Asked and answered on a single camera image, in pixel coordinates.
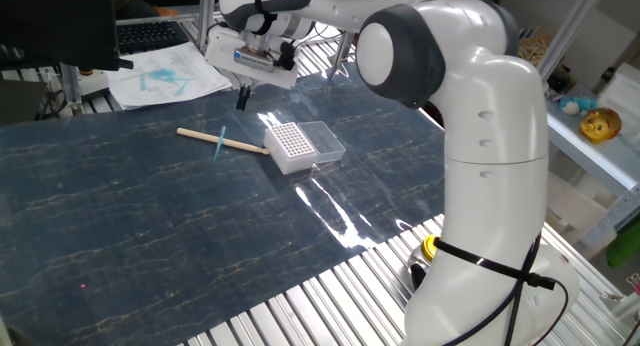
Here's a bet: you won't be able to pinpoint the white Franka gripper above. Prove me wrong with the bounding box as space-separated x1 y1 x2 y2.
204 25 300 112

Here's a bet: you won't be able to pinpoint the blue pipette tip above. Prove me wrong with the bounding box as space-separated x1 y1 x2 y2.
213 125 228 163

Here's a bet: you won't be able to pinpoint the white pipette tip holder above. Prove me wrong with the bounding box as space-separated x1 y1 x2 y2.
262 121 319 176

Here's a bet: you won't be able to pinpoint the printed paper sheets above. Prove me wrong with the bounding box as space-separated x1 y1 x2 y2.
103 41 234 111

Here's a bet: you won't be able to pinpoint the clear plastic container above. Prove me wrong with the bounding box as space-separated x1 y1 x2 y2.
297 120 347 165

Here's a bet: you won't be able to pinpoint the black keyboard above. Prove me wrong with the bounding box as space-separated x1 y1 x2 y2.
115 19 191 55

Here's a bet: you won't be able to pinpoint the dark marble pattern mat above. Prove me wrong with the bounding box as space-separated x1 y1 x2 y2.
0 68 446 346

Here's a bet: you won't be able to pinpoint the monitor stand pole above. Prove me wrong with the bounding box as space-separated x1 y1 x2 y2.
59 63 84 112

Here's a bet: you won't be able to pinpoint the black monitor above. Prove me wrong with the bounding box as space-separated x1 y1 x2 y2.
0 0 135 72

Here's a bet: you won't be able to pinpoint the yellow round cap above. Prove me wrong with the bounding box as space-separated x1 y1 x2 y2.
421 234 441 264

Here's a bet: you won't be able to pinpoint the wooden craft stick pile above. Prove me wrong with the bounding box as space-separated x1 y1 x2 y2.
517 28 544 67

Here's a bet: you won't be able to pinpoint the blue white toy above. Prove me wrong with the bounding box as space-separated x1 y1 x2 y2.
558 94 599 116

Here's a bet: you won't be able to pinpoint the beige cardboard box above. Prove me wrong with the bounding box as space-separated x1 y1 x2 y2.
545 171 617 237

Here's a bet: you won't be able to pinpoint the grey shelf board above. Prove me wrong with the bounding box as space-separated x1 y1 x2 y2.
544 98 640 197

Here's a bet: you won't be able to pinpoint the gold piggy bank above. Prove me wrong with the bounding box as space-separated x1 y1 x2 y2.
579 107 623 145

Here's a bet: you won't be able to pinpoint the white storage box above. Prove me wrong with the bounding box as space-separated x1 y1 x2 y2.
597 63 640 152

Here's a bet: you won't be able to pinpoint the green plastic object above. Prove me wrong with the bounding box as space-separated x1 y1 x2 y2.
607 215 640 270

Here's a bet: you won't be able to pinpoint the aluminium frame post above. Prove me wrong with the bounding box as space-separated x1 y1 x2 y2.
196 0 217 55
327 30 355 82
537 0 609 82

